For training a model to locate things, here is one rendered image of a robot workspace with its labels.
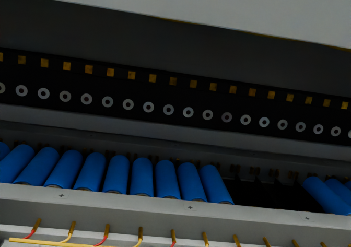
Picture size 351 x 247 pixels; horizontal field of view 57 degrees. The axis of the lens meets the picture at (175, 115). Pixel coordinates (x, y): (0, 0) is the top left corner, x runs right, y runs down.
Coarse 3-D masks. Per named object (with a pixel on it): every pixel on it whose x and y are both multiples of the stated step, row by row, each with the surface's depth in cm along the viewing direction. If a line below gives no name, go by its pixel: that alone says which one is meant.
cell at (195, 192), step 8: (184, 168) 28; (192, 168) 28; (184, 176) 27; (192, 176) 27; (184, 184) 26; (192, 184) 25; (200, 184) 26; (184, 192) 25; (192, 192) 24; (200, 192) 24; (192, 200) 24; (200, 200) 24
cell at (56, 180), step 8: (72, 152) 28; (64, 160) 26; (72, 160) 26; (80, 160) 28; (56, 168) 25; (64, 168) 25; (72, 168) 25; (56, 176) 23; (64, 176) 24; (72, 176) 25; (48, 184) 22; (56, 184) 22; (64, 184) 23; (72, 184) 24
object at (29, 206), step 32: (0, 192) 20; (32, 192) 20; (64, 192) 21; (96, 192) 21; (32, 224) 20; (64, 224) 20; (96, 224) 20; (128, 224) 20; (160, 224) 20; (192, 224) 21; (224, 224) 21; (256, 224) 21; (288, 224) 21; (320, 224) 22
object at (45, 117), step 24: (24, 120) 32; (48, 120) 32; (72, 120) 32; (96, 120) 32; (120, 120) 32; (216, 144) 34; (240, 144) 34; (264, 144) 34; (288, 144) 35; (312, 144) 35
